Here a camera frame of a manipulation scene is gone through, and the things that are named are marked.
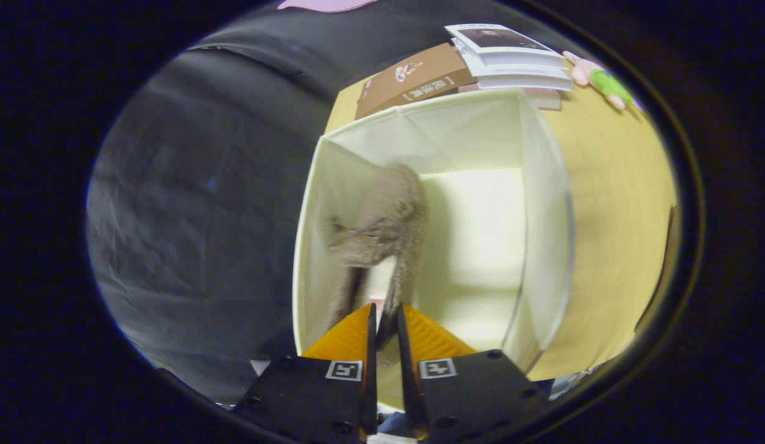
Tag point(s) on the plain white book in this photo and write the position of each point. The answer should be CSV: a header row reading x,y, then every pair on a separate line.
x,y
530,77

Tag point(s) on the brown cover book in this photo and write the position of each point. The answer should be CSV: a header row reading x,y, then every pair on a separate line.
x,y
413,77

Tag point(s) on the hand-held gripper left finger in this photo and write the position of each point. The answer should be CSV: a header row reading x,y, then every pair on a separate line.
x,y
371,382

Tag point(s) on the pale pink book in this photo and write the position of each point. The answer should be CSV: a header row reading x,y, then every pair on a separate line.
x,y
545,100

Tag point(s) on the brown fuzzy slipper shoe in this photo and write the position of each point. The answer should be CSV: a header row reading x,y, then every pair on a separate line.
x,y
388,216

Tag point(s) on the black backdrop cloth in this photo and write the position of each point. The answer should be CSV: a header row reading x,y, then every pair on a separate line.
x,y
203,216

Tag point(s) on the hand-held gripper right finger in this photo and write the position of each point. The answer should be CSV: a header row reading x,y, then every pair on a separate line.
x,y
408,382

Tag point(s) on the green and pink plush toy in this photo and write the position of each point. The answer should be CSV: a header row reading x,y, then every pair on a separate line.
x,y
607,83

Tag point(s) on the grey fabric storage box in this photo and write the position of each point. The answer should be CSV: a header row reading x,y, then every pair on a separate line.
x,y
481,234

